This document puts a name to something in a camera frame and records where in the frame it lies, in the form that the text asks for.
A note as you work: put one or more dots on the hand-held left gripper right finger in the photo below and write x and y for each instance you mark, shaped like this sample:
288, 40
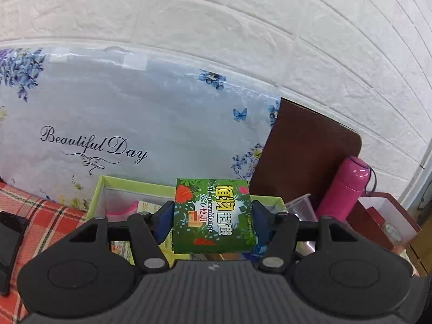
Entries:
262, 223

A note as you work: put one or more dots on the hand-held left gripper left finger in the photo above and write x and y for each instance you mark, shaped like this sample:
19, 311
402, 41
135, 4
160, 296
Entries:
165, 222

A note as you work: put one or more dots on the small green leaf-print box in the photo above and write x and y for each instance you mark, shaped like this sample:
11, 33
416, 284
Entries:
212, 216

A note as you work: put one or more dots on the lime green cardboard box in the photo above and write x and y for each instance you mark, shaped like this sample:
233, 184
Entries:
101, 189

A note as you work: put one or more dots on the yellow-green flat box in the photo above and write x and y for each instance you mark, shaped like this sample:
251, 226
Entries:
148, 206

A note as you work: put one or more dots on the clear plastic cup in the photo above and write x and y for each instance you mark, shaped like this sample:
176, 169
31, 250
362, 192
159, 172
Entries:
302, 206

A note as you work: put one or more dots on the pink cloth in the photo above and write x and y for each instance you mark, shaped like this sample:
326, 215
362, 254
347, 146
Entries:
119, 211

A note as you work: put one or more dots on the pink thermos bottle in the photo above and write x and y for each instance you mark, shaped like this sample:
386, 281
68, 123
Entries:
341, 192

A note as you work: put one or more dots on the brown wooden headboard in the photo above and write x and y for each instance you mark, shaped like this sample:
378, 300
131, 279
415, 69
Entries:
303, 148

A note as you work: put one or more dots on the brown gift box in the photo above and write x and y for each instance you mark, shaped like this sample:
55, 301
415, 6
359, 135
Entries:
381, 222

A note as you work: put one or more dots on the black smartphone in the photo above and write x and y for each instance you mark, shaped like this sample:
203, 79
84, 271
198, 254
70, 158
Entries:
10, 243

